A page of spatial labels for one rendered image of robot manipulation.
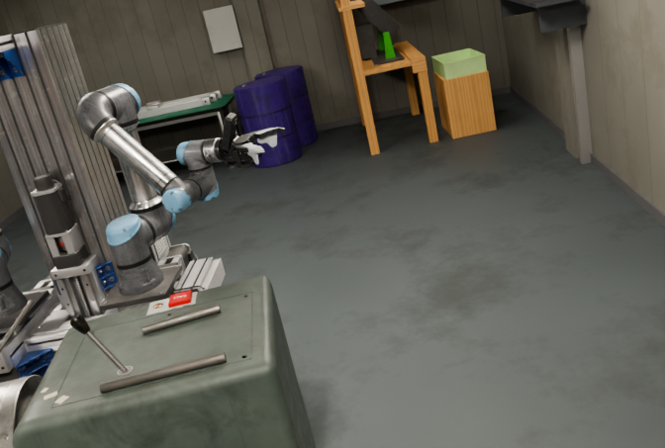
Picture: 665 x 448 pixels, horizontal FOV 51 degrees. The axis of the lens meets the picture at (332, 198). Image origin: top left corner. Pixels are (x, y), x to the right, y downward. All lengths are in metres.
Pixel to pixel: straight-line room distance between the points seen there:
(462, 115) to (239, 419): 6.19
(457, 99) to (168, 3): 3.91
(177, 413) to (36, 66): 1.30
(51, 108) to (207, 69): 6.85
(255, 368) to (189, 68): 7.91
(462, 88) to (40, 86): 5.58
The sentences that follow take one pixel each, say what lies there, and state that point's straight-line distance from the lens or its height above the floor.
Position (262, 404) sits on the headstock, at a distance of 1.59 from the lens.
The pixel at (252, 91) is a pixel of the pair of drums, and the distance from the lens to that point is 7.78.
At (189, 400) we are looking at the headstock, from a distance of 1.58.
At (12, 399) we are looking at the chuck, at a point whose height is 1.23.
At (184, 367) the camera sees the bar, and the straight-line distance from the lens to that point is 1.60.
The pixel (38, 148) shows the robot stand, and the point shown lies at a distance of 2.52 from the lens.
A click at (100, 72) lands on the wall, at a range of 9.64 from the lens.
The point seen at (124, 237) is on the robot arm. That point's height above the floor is 1.35.
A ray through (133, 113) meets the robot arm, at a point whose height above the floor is 1.71.
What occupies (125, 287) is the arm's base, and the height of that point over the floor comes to 1.19.
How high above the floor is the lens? 2.03
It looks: 18 degrees down
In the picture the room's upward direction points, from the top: 13 degrees counter-clockwise
